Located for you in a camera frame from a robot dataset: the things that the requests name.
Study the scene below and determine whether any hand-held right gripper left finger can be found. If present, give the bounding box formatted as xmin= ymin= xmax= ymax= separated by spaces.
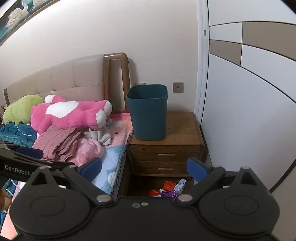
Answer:
xmin=26 ymin=158 xmax=115 ymax=207

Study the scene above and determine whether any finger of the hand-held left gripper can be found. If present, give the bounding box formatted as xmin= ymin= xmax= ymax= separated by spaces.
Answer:
xmin=35 ymin=159 xmax=77 ymax=172
xmin=0 ymin=140 xmax=44 ymax=161

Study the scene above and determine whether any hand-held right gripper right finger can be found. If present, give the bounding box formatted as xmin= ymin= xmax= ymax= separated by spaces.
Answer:
xmin=174 ymin=158 xmax=263 ymax=207

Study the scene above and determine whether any white printed wrapper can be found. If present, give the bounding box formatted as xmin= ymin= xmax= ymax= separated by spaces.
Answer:
xmin=173 ymin=178 xmax=186 ymax=194

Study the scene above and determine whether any teal plastic waste bin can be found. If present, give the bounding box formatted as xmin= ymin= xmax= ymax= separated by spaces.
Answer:
xmin=126 ymin=85 xmax=168 ymax=141

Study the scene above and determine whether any person's left hand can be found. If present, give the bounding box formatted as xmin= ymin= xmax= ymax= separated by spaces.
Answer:
xmin=0 ymin=189 xmax=12 ymax=211

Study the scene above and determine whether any pink fleece blanket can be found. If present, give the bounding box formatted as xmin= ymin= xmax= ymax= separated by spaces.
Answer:
xmin=62 ymin=138 xmax=104 ymax=167

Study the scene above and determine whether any folded dusty pink cloth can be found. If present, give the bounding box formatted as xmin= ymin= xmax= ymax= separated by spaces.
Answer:
xmin=32 ymin=126 xmax=82 ymax=161

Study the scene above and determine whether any teal blue blanket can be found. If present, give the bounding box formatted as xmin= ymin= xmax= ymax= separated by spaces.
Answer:
xmin=0 ymin=123 xmax=37 ymax=147

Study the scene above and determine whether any pink and blue printed bedsheet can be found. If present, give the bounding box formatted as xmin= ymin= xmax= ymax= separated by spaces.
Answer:
xmin=91 ymin=113 xmax=134 ymax=196

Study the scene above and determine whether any grey white cloth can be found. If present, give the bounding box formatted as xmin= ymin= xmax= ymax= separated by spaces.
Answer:
xmin=84 ymin=115 xmax=114 ymax=146

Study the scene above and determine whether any purple foil wrapper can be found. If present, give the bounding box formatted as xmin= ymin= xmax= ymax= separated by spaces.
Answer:
xmin=161 ymin=189 xmax=178 ymax=198

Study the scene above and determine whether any wooden nightstand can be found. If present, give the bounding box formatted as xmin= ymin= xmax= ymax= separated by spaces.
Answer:
xmin=128 ymin=111 xmax=206 ymax=178

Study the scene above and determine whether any green plush toy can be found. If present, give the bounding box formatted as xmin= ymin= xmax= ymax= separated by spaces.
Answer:
xmin=3 ymin=95 xmax=45 ymax=126

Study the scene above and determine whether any pink plush bear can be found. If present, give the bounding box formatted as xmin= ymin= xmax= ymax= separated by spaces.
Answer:
xmin=31 ymin=95 xmax=113 ymax=135

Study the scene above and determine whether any beige padded wooden headboard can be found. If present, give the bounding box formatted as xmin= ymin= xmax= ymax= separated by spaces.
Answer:
xmin=3 ymin=52 xmax=131 ymax=116

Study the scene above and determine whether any white and brown wardrobe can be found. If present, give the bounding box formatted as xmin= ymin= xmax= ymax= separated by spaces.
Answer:
xmin=194 ymin=0 xmax=296 ymax=193

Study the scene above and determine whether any framed swan painting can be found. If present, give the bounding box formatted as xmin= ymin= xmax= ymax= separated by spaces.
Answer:
xmin=0 ymin=0 xmax=62 ymax=47

